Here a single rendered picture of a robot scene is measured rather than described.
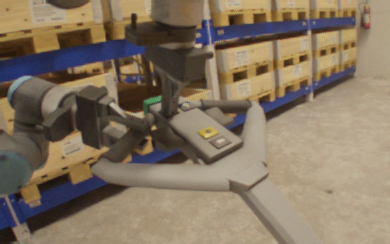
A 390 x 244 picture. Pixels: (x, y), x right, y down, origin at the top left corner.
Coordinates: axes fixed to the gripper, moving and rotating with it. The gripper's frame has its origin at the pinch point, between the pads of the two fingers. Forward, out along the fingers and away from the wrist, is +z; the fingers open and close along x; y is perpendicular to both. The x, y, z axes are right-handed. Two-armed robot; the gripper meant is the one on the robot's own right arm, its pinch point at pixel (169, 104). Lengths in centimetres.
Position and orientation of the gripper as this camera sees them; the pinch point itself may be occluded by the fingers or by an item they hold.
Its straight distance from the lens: 56.1
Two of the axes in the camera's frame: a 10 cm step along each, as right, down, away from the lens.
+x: -6.4, -5.0, 5.9
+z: -1.1, 8.2, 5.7
